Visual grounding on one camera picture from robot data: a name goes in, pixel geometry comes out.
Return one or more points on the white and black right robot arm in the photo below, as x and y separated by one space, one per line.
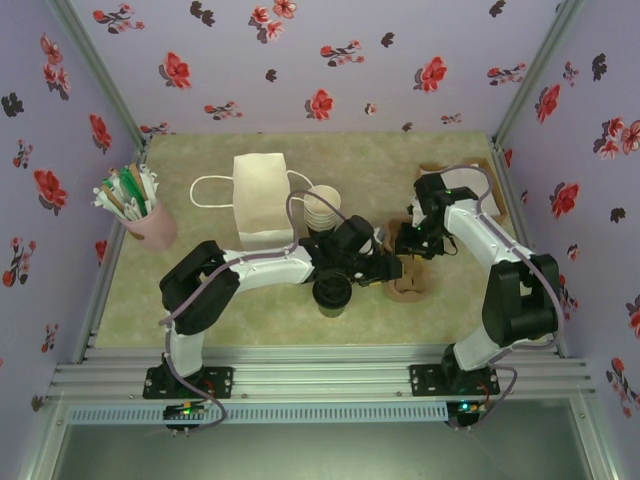
480 230

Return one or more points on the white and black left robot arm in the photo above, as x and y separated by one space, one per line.
270 265

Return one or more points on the stacked paper cups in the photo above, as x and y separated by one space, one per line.
330 192

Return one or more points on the white napkin stack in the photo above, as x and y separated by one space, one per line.
470 187

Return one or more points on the brown cardboard tray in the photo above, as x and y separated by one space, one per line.
427 168

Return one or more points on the aluminium mounting beam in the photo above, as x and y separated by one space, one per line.
320 370

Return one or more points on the black controller board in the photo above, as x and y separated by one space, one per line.
465 410
182 415

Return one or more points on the pink holder cup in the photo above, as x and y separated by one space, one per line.
155 230

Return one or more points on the white sachet stick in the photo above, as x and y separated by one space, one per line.
132 209
117 176
98 192
150 177
102 206

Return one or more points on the brown sachet stick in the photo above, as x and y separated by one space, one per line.
141 186
111 196

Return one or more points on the green sachet stick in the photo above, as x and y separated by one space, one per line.
109 179
134 192

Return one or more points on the pink cup with straws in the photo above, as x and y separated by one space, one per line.
112 260

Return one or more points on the aluminium side rail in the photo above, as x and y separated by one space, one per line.
515 200

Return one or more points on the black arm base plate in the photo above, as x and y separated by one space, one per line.
422 380
222 380

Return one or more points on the aluminium frame post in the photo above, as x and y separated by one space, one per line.
535 75
102 75

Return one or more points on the aluminium frame rail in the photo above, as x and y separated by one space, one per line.
42 445
597 445

